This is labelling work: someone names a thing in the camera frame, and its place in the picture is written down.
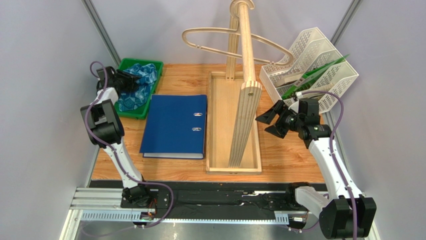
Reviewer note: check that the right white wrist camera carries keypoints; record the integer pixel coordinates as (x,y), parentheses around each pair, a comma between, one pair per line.
(297,96)

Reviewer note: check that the blue patterned shorts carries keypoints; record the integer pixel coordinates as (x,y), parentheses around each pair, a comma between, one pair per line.
(148,75)

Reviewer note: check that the beige hangers in rack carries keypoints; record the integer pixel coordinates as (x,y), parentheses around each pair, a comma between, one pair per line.
(318,95)

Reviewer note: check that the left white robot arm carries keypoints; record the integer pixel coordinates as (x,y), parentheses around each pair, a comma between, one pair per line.
(106,130)

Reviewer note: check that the green folder in rack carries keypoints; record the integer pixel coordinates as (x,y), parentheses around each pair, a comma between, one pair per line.
(310,77)

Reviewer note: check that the blue ring binder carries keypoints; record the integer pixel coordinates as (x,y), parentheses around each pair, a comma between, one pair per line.
(175,127)

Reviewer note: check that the white plastic file rack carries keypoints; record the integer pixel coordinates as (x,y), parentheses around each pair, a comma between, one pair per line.
(312,49)

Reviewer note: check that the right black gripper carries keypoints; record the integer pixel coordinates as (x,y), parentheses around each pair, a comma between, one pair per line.
(281,117)

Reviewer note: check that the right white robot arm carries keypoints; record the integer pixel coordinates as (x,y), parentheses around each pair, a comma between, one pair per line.
(345,212)

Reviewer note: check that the wooden hanger stand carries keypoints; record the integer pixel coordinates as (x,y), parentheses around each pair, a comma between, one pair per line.
(232,141)

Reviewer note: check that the green plastic tray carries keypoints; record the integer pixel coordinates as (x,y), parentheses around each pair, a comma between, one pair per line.
(108,97)

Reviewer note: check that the wooden clothes hanger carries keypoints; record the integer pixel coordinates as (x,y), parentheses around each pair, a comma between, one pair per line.
(240,37)

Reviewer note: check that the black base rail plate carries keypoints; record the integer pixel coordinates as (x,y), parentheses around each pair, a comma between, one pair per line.
(190,202)

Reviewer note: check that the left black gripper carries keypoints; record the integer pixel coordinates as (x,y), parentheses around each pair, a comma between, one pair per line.
(130,78)

